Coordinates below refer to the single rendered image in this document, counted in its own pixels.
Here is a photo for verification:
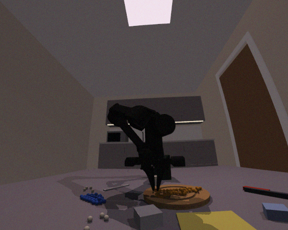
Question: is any brown round bead board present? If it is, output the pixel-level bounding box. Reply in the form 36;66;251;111
144;184;210;210

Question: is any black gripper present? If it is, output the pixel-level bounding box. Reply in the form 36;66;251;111
125;139;185;191

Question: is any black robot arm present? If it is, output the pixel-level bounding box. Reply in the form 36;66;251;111
108;103;175;169

